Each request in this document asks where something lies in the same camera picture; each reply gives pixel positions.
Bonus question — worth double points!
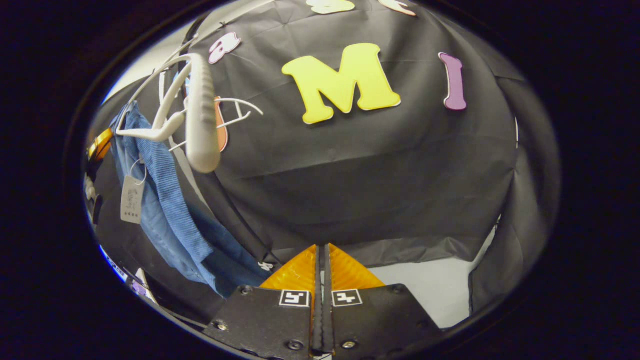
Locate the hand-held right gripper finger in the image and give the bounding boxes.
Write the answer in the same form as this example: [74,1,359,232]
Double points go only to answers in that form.
[202,243,321,360]
[324,243,443,360]

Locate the blue corduroy jacket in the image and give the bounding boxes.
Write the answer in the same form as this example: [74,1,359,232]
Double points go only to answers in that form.
[110,100,273,298]

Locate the white plastic hanger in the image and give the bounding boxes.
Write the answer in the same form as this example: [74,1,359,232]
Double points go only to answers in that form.
[167,97,264,153]
[116,52,222,175]

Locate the black clothes rack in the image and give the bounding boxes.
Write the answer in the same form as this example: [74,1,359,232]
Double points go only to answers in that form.
[180,12,281,263]

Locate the lit computer screen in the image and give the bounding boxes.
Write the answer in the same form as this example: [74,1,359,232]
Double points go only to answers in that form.
[98,245,128,282]

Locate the white desk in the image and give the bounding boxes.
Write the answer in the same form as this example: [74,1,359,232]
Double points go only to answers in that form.
[132,267,161,306]

